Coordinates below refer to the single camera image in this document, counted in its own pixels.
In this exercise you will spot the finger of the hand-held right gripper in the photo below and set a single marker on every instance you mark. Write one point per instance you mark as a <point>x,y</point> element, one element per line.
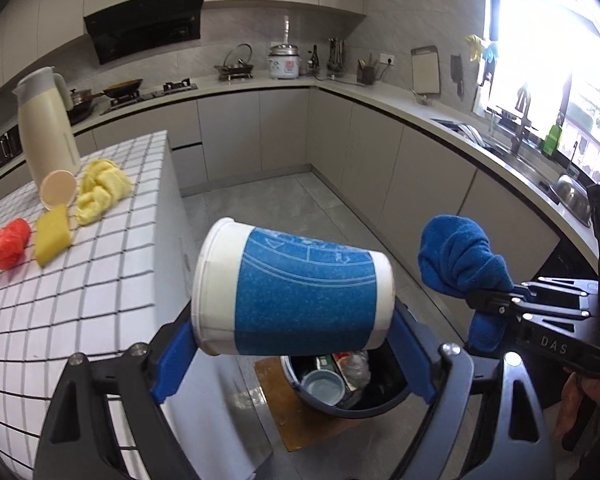
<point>560,288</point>
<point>495,304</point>

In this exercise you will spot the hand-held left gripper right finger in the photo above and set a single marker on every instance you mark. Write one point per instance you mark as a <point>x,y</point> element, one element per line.
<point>415,360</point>

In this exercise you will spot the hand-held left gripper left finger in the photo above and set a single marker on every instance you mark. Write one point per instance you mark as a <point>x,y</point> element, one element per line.
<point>172,365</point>

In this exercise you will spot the blue cloth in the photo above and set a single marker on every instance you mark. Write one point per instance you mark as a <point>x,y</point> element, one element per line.
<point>460,260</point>

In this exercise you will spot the clear plastic bottle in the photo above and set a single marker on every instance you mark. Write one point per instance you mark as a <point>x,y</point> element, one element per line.
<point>356,370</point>

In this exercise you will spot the black bucket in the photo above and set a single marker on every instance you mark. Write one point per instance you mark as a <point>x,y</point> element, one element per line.
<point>370,407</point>

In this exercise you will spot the red and white carton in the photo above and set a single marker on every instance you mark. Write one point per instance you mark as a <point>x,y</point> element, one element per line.
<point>341,357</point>

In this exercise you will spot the green and white carton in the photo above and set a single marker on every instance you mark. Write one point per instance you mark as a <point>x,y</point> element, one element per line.
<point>325,361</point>

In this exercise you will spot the blue paper bowl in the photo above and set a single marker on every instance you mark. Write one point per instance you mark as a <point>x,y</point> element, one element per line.
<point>322,390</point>

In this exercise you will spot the blue and white paper cup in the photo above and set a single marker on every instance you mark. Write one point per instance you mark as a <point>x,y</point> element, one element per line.
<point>295,290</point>

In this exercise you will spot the yellow sponge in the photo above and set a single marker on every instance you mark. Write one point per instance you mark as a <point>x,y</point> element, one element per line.
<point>52,237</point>

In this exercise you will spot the yellow cloth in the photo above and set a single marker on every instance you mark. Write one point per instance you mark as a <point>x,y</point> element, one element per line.
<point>100,190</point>

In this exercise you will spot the red plastic bag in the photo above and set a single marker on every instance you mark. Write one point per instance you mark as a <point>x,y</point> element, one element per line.
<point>11,245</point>

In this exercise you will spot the red paper cup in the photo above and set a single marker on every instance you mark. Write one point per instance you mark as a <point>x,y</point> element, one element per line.
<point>58,190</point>

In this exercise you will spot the person's right hand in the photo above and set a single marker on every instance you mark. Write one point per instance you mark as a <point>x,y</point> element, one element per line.
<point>580,405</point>

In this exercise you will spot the steel bowl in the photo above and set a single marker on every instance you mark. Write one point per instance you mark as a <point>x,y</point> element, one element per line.
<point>572,200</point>

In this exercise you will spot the table with checkered tablecloth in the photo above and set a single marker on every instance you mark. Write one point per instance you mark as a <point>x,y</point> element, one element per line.
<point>80,310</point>

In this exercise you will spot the wooden stool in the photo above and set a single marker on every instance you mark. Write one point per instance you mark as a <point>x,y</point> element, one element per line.
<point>285,420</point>

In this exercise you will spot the green bottle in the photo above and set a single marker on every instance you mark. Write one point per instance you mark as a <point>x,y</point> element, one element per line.
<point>551,141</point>

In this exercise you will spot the steel faucet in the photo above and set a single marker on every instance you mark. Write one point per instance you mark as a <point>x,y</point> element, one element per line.
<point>519,130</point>

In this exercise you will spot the kitchen sink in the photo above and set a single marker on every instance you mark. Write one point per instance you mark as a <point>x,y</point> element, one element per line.
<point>480,137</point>

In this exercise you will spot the kitchen counter with cabinets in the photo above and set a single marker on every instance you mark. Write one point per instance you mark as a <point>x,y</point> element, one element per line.
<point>380,160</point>

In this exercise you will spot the window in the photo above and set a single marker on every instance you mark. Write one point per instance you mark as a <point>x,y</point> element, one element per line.
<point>545,60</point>

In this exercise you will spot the black cleaver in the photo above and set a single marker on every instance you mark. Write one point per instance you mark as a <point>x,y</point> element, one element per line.
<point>456,72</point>

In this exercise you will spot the white cutting board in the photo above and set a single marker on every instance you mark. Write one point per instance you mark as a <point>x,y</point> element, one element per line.
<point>425,72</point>

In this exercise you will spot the blue rubber glove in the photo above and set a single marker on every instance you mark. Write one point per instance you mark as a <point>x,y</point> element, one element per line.
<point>490,54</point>

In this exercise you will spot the yellow rubber glove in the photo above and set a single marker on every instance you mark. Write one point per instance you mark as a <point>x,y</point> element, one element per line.
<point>473,47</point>

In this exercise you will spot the dark chopstick holder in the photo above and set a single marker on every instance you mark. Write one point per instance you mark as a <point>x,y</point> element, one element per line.
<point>365,75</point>

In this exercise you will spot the cream thermos jug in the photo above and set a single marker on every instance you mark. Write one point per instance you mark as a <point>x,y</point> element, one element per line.
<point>47,130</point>

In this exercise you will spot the black microwave oven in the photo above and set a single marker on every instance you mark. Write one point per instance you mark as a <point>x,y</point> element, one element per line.
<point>2,149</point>

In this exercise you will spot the gas stove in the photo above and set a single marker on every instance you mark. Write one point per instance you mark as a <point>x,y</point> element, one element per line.
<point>170,89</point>

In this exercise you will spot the wok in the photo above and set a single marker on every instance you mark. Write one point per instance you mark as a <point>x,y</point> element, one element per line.
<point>122,89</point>

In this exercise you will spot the steel utensil holder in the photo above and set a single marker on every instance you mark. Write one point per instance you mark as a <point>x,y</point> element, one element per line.
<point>335,60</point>

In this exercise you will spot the dark glass bottle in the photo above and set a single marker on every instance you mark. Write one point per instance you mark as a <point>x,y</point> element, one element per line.
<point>315,62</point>

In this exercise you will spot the white rice cooker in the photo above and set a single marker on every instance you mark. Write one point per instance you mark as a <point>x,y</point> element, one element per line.
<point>285,62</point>

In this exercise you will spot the black range hood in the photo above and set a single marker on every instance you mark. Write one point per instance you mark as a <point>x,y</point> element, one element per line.
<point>140,25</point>

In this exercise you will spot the white wall socket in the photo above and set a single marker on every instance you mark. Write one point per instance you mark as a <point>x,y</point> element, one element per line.
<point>387,58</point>

